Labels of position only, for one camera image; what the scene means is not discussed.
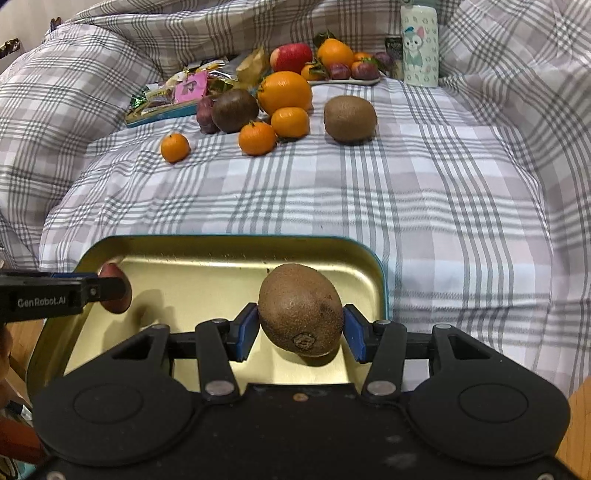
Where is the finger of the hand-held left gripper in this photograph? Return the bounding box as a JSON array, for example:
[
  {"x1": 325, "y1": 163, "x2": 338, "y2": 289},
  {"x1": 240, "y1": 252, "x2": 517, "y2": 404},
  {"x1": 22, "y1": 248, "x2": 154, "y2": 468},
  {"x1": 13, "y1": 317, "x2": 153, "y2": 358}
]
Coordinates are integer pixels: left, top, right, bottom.
[
  {"x1": 0, "y1": 271, "x2": 99, "y2": 280},
  {"x1": 83, "y1": 275, "x2": 128, "y2": 308}
]

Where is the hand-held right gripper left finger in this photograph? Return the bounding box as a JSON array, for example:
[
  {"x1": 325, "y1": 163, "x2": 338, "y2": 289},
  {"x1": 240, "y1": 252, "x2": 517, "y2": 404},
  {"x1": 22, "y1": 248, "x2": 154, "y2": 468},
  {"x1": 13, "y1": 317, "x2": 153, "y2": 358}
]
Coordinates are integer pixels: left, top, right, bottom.
[{"x1": 99, "y1": 302, "x2": 258, "y2": 401}]

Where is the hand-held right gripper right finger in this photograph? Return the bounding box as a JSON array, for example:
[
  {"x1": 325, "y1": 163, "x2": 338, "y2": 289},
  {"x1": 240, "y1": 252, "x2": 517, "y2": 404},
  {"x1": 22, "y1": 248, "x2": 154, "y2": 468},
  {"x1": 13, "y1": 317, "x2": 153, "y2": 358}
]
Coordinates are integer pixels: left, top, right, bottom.
[{"x1": 344, "y1": 304, "x2": 502, "y2": 401}]

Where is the reddish purple plum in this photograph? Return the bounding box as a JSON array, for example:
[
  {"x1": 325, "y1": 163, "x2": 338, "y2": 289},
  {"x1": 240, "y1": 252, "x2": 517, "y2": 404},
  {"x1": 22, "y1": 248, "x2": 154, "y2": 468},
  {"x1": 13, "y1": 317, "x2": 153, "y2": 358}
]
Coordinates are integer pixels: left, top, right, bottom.
[{"x1": 99, "y1": 262, "x2": 133, "y2": 315}]

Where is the brown kiwi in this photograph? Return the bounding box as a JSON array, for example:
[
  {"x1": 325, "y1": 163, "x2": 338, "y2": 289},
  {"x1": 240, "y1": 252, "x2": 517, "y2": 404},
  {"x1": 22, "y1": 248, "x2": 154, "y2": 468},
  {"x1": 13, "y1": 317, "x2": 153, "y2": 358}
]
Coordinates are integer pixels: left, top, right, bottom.
[
  {"x1": 323, "y1": 96, "x2": 377, "y2": 143},
  {"x1": 257, "y1": 263, "x2": 345, "y2": 357}
]

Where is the gold tin tray teal rim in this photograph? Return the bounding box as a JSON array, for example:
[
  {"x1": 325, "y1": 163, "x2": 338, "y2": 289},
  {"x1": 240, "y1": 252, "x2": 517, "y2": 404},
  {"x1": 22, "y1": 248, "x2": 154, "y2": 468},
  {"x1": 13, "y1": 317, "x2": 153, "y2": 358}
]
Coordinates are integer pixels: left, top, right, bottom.
[{"x1": 25, "y1": 234, "x2": 389, "y2": 416}]

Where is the dark brown passion fruit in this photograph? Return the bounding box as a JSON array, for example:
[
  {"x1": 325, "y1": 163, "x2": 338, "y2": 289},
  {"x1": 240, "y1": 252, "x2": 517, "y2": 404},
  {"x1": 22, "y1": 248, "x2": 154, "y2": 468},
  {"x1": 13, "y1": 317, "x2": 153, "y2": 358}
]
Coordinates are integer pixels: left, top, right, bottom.
[{"x1": 211, "y1": 89, "x2": 260, "y2": 134}]

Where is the large orange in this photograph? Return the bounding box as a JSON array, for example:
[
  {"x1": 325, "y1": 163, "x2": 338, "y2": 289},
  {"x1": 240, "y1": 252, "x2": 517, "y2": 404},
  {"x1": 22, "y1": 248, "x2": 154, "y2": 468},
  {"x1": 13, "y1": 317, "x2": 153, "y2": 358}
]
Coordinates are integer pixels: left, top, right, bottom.
[{"x1": 256, "y1": 71, "x2": 313, "y2": 116}]

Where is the grey plaid blanket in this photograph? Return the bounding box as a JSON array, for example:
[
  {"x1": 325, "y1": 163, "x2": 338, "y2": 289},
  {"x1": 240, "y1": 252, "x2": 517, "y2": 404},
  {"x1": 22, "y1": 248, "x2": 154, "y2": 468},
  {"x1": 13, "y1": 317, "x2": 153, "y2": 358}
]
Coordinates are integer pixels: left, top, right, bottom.
[{"x1": 0, "y1": 0, "x2": 591, "y2": 416}]

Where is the teal tin snack tray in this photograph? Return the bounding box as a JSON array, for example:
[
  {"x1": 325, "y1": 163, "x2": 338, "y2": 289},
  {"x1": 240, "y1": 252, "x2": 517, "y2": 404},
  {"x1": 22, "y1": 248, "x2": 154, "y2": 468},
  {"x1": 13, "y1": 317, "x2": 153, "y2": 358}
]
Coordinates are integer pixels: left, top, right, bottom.
[{"x1": 126, "y1": 65, "x2": 271, "y2": 129}]

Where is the pile of snack packets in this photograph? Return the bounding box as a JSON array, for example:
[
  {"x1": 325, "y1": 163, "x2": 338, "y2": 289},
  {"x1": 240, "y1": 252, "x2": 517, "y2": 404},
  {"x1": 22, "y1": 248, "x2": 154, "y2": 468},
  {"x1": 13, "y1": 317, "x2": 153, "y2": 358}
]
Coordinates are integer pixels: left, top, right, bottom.
[{"x1": 131, "y1": 55, "x2": 259, "y2": 116}]

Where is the pink snack packet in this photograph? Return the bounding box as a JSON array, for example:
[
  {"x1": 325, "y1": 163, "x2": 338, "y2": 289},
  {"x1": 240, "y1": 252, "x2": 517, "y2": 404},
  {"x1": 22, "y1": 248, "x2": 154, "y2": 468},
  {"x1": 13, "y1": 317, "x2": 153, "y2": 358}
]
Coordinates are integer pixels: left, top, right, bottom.
[{"x1": 174, "y1": 74, "x2": 208, "y2": 104}]

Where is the white plate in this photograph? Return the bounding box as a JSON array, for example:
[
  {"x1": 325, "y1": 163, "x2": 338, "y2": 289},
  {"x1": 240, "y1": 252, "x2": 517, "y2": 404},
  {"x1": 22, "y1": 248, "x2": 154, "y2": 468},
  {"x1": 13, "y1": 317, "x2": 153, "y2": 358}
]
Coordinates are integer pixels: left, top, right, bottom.
[{"x1": 307, "y1": 75, "x2": 382, "y2": 88}]

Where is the brown paper snack bag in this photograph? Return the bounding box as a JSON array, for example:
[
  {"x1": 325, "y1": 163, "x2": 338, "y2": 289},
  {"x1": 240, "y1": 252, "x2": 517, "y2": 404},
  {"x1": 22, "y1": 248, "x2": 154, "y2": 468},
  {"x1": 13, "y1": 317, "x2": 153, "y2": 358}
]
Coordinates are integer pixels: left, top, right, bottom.
[{"x1": 236, "y1": 46, "x2": 271, "y2": 86}]

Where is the red apple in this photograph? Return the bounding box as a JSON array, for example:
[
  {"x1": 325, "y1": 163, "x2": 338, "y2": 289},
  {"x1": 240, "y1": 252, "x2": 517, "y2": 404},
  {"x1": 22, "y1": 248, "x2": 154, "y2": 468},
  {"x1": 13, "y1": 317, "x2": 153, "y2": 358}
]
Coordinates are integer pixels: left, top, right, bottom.
[{"x1": 270, "y1": 43, "x2": 314, "y2": 75}]

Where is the orange with leaves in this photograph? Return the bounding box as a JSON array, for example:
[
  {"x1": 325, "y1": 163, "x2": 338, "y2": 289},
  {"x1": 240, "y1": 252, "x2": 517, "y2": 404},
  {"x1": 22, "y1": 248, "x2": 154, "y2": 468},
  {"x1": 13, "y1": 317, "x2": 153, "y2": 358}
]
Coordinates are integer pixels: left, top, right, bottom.
[{"x1": 314, "y1": 30, "x2": 355, "y2": 70}]

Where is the dark drink can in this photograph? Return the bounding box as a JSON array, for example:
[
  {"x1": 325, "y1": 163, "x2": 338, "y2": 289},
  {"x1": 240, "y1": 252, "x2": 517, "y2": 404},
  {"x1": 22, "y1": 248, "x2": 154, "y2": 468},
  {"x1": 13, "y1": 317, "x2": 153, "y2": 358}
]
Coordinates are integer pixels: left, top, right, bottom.
[{"x1": 385, "y1": 37, "x2": 404, "y2": 79}]

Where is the cartoon cat water bottle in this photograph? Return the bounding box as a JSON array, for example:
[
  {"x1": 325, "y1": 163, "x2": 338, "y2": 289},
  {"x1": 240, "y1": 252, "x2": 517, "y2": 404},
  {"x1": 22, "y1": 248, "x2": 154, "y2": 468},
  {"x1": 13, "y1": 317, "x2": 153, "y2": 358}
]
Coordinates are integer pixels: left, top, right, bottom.
[{"x1": 400, "y1": 4, "x2": 439, "y2": 88}]

